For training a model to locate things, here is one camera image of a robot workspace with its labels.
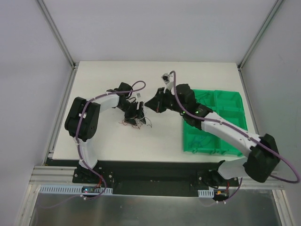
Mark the multicolour wire bundle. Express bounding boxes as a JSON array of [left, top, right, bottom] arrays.
[[119, 105, 153, 129]]

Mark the blue wire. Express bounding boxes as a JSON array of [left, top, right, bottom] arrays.
[[190, 135, 212, 149]]

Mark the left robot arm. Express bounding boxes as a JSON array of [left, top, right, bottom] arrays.
[[64, 81, 146, 183]]

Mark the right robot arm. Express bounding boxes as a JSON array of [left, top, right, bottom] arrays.
[[145, 84, 280, 187]]

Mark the green compartment tray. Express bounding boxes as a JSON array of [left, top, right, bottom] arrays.
[[183, 89, 247, 157]]

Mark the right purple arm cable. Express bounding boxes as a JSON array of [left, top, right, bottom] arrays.
[[170, 70, 301, 208]]

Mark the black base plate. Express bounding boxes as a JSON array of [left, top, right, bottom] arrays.
[[46, 159, 239, 197]]

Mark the right aluminium frame post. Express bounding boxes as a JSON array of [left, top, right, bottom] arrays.
[[237, 0, 285, 70]]

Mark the aluminium frame post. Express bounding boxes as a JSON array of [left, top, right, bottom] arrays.
[[35, 0, 79, 69], [237, 0, 285, 70]]

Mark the aluminium front rail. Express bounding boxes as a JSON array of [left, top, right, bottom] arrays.
[[29, 164, 284, 189]]

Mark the left aluminium frame post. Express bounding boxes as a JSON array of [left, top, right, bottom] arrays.
[[35, 0, 79, 69]]

